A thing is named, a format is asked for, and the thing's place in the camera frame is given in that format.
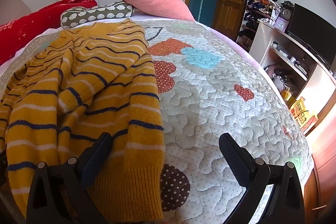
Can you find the red patterned blanket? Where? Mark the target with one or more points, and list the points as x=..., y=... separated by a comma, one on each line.
x=26, y=24

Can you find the green pillow with white print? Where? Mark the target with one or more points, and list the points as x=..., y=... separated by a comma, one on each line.
x=97, y=14

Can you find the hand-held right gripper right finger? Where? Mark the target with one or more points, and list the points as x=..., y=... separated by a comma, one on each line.
x=236, y=158

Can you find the pink alarm clock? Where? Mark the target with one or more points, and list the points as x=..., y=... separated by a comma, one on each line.
x=280, y=24

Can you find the quilted heart-pattern bed blanket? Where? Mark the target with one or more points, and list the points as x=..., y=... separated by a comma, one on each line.
x=210, y=108

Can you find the yellow printed box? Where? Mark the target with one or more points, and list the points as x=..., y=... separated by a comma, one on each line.
x=302, y=113

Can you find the yellow bottle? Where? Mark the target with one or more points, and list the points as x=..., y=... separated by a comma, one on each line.
x=286, y=95

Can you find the yellow striped knit sweater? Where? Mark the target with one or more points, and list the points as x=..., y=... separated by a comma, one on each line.
x=92, y=82

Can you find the rack with piled clothes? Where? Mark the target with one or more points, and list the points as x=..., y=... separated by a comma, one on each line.
x=262, y=1

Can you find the dark ornate table clock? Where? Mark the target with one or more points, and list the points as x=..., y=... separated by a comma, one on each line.
x=286, y=12

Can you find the beige headboard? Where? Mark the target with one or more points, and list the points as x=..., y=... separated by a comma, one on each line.
x=13, y=6

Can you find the black television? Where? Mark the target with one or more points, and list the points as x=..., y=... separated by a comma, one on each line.
x=312, y=27

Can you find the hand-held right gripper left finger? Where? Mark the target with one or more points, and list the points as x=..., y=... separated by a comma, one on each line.
x=97, y=155

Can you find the white TV cabinet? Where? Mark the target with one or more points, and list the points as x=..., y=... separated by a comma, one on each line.
x=262, y=40

